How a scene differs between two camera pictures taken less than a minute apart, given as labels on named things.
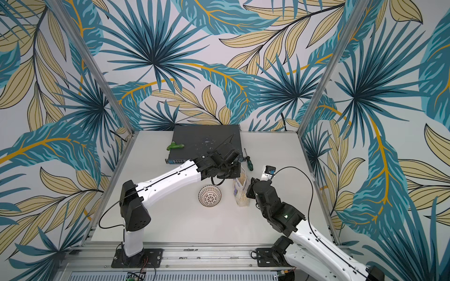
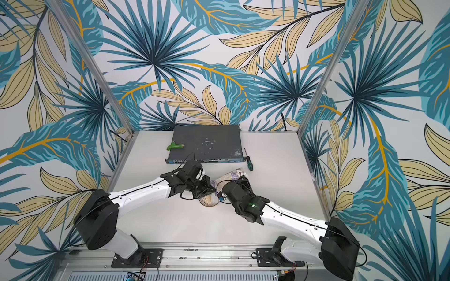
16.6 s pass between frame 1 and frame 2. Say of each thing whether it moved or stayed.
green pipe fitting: stayed
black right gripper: moved
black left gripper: moved
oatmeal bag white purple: moved
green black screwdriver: stayed
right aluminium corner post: stayed
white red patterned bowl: stayed
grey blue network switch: stayed
